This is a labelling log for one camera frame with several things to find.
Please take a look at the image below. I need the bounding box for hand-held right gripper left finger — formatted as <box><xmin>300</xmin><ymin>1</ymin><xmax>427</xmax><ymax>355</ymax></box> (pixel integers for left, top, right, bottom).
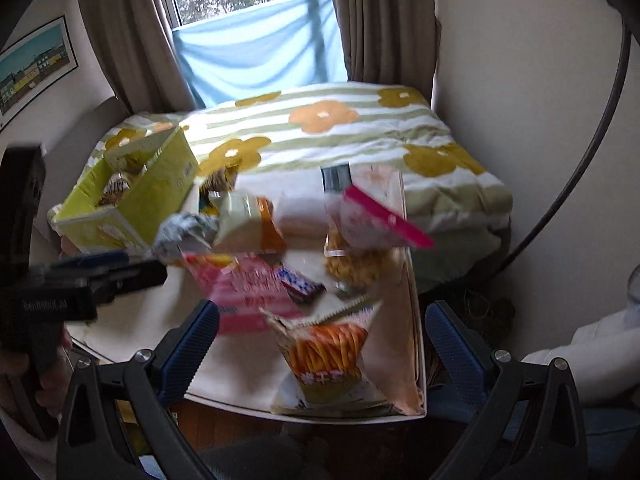
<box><xmin>56</xmin><ymin>299</ymin><xmax>221</xmax><ymax>480</ymax></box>

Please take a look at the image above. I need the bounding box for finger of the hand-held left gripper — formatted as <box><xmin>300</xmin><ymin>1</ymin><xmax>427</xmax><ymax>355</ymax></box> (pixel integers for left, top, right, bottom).
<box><xmin>90</xmin><ymin>259</ymin><xmax>168</xmax><ymax>306</ymax></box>
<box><xmin>35</xmin><ymin>251</ymin><xmax>131</xmax><ymax>281</ymax></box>

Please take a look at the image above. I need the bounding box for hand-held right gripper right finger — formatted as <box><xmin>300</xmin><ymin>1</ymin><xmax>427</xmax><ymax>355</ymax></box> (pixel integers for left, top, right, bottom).
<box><xmin>424</xmin><ymin>300</ymin><xmax>589</xmax><ymax>480</ymax></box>

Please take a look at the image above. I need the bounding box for silver snack packet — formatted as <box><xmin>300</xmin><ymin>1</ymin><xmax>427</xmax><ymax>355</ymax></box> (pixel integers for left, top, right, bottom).
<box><xmin>152</xmin><ymin>211</ymin><xmax>221</xmax><ymax>263</ymax></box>

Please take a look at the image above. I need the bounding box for yellow-green cardboard box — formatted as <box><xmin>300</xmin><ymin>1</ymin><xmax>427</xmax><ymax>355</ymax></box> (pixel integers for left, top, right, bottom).
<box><xmin>50</xmin><ymin>126</ymin><xmax>201</xmax><ymax>256</ymax></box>

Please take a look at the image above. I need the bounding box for blue and white candy bar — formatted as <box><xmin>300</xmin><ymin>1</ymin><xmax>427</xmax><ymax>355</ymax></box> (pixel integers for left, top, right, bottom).
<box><xmin>272</xmin><ymin>262</ymin><xmax>328</xmax><ymax>306</ymax></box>

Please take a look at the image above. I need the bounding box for yellow striped snack packet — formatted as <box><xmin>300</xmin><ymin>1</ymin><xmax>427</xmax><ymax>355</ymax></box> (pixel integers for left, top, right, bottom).
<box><xmin>197</xmin><ymin>162</ymin><xmax>246</xmax><ymax>198</ymax></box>

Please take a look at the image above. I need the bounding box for orange stick snack packet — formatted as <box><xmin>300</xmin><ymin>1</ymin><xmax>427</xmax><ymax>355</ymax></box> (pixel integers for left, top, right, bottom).
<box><xmin>260</xmin><ymin>295</ymin><xmax>401</xmax><ymax>416</ymax></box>

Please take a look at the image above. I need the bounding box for clear packet with pink top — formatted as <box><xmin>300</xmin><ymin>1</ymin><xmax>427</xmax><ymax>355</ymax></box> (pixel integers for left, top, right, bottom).
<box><xmin>322</xmin><ymin>165</ymin><xmax>436</xmax><ymax>251</ymax></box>

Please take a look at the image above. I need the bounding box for clear packet of yellow snacks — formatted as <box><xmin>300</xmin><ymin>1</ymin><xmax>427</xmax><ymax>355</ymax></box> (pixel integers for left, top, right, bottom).
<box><xmin>322</xmin><ymin>227</ymin><xmax>396</xmax><ymax>291</ymax></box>

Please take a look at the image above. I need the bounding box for person's left hand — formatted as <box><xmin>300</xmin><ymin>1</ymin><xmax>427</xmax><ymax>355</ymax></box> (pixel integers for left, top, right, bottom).
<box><xmin>32</xmin><ymin>327</ymin><xmax>75</xmax><ymax>417</ymax></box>

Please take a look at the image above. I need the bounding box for pink snack packet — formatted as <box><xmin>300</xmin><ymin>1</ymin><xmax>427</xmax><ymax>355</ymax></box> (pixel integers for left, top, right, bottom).
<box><xmin>182</xmin><ymin>252</ymin><xmax>306</xmax><ymax>336</ymax></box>

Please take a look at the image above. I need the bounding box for brown striped snack packet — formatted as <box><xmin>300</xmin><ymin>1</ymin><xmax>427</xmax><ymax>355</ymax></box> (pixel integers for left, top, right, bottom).
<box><xmin>100</xmin><ymin>152</ymin><xmax>151</xmax><ymax>206</ymax></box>

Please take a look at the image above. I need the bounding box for cream and orange snack packet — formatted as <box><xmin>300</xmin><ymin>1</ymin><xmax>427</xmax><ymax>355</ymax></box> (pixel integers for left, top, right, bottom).
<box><xmin>210</xmin><ymin>191</ymin><xmax>288</xmax><ymax>256</ymax></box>

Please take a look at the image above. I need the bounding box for grey headboard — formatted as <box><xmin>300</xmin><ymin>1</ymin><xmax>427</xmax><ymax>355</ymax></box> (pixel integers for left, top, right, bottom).
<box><xmin>65</xmin><ymin>96</ymin><xmax>132</xmax><ymax>161</ymax></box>

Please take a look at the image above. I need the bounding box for white cloth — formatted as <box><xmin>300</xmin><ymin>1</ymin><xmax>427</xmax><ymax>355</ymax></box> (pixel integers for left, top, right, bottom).
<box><xmin>520</xmin><ymin>310</ymin><xmax>640</xmax><ymax>406</ymax></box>

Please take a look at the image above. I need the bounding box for white packet with dark edge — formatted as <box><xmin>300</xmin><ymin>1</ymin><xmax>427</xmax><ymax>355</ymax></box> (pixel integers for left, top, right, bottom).
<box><xmin>272</xmin><ymin>162</ymin><xmax>351</xmax><ymax>238</ymax></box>

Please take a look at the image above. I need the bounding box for brown curtain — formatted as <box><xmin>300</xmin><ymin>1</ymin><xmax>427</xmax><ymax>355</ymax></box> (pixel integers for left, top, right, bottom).
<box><xmin>325</xmin><ymin>0</ymin><xmax>441</xmax><ymax>106</ymax></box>
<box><xmin>75</xmin><ymin>0</ymin><xmax>201</xmax><ymax>116</ymax></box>

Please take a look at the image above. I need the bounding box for floral striped blanket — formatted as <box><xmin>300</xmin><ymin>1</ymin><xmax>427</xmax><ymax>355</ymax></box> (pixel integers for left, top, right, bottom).
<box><xmin>82</xmin><ymin>82</ymin><xmax>513</xmax><ymax>281</ymax></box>

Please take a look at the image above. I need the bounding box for light blue cloth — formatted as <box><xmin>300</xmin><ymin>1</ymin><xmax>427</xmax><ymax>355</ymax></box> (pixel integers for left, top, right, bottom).
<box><xmin>172</xmin><ymin>0</ymin><xmax>348</xmax><ymax>109</ymax></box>

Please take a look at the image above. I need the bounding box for framed wall poster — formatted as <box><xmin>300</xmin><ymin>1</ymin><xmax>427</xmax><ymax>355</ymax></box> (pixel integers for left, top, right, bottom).
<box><xmin>0</xmin><ymin>15</ymin><xmax>80</xmax><ymax>128</ymax></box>

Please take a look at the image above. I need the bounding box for black curved cable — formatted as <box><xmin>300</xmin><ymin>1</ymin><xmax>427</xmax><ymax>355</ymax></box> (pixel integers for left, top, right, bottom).
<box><xmin>500</xmin><ymin>20</ymin><xmax>632</xmax><ymax>266</ymax></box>

